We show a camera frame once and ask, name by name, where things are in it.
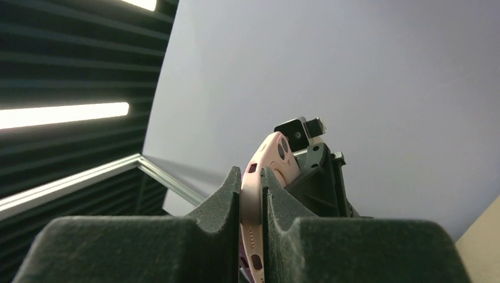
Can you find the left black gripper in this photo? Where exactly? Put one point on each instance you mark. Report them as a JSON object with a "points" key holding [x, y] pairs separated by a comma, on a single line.
{"points": [[320, 186]]}

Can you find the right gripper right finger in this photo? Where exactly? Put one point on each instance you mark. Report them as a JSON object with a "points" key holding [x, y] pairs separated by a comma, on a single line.
{"points": [[303, 247]]}

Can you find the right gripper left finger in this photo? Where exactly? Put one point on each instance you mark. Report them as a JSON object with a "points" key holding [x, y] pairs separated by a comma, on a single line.
{"points": [[202, 246]]}

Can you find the phone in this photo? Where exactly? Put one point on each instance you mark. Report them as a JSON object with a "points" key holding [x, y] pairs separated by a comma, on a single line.
{"points": [[275, 153]]}

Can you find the ceiling light strip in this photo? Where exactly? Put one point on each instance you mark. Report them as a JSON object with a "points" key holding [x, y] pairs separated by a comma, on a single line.
{"points": [[27, 117]]}

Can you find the dark slatted wall panel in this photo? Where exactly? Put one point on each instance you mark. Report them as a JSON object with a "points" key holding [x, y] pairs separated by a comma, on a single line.
{"points": [[57, 53]]}

